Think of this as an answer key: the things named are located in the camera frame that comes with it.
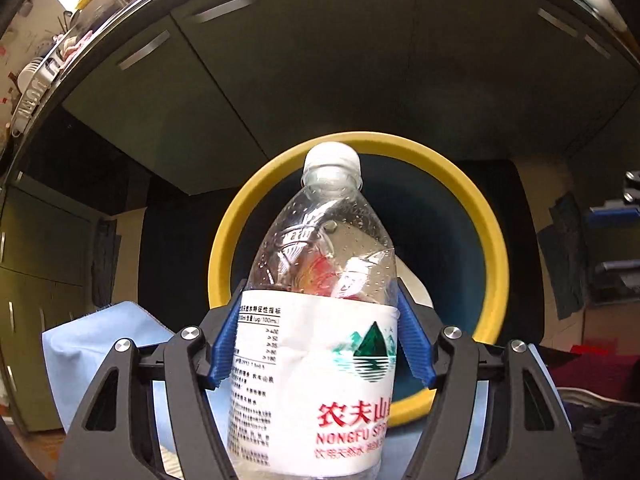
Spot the black built-in appliance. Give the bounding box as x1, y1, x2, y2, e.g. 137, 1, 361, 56
20, 105, 151, 221

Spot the yellow rimmed dark bin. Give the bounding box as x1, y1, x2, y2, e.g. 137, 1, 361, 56
207, 131, 510, 413

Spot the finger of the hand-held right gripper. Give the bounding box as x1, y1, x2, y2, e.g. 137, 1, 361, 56
597, 259, 640, 286
587, 170, 640, 228

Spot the pink cloth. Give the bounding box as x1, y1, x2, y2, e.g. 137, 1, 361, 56
62, 32, 94, 59

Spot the dark floor mat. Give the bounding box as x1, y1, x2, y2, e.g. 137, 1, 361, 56
92, 217, 122, 311

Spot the clear white-labelled water bottle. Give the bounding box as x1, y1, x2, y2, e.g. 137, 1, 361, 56
227, 142, 401, 480

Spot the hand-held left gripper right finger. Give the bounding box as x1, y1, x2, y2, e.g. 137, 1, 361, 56
397, 287, 586, 480

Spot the white dish rack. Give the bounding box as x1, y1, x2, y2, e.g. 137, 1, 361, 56
12, 55, 63, 133

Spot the dark cloth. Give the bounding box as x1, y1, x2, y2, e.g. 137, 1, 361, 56
537, 192, 588, 321

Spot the dark red mat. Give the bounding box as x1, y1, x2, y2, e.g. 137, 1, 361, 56
552, 344, 640, 392

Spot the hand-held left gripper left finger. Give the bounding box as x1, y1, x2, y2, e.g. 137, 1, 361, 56
57, 280, 247, 480

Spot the blue star print tablecloth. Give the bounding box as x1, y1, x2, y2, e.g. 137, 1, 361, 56
41, 301, 561, 480

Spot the stack of white plates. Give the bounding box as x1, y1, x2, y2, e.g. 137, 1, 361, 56
17, 60, 47, 92

